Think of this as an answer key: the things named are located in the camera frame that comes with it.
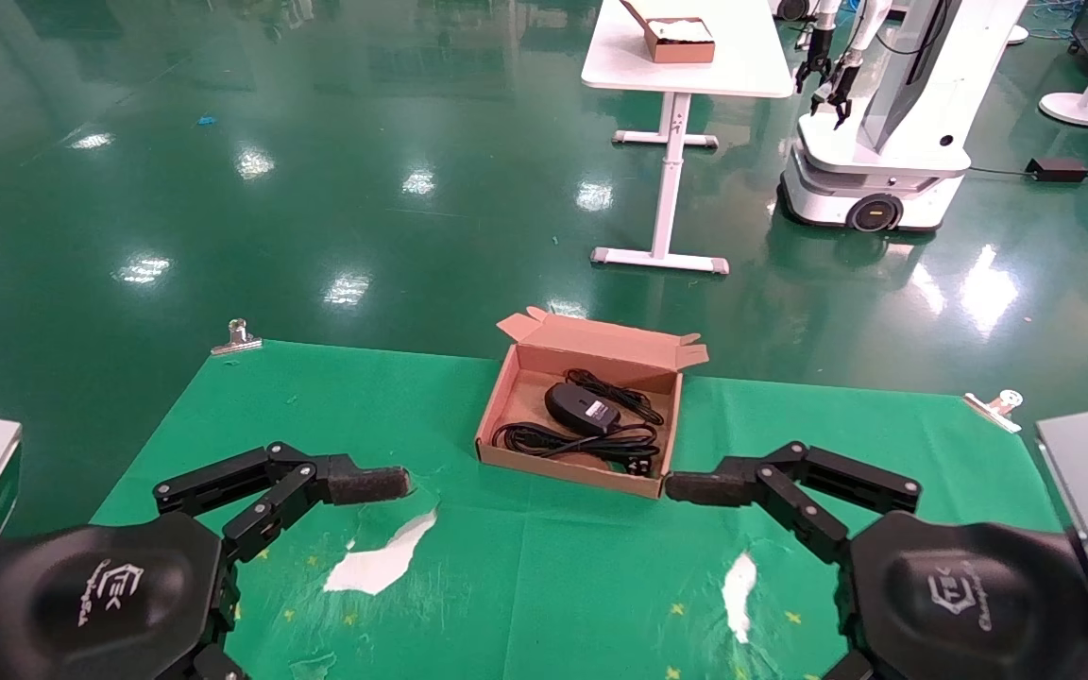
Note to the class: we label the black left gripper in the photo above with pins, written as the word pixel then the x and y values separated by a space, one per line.
pixel 100 595

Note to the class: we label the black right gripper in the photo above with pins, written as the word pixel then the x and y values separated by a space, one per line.
pixel 969 604

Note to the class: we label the open brown cardboard box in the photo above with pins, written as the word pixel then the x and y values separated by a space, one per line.
pixel 525 397

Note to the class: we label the small brown box with flap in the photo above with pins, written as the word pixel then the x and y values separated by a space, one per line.
pixel 681 49

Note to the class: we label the silver binder clip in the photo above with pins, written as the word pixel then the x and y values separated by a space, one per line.
pixel 237 337
pixel 997 408

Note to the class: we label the green table cloth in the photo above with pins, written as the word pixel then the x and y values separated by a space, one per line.
pixel 525 567

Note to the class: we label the black power adapter brick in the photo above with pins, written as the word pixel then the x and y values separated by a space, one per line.
pixel 1059 170

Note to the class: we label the white wheeled background robot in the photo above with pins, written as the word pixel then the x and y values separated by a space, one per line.
pixel 912 104

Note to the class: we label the black background robot gripper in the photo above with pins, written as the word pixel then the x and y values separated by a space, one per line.
pixel 815 66
pixel 839 90

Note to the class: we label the white desk with metal leg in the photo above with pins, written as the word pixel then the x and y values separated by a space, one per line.
pixel 695 66

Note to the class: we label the white packing material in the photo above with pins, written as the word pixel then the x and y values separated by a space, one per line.
pixel 681 29

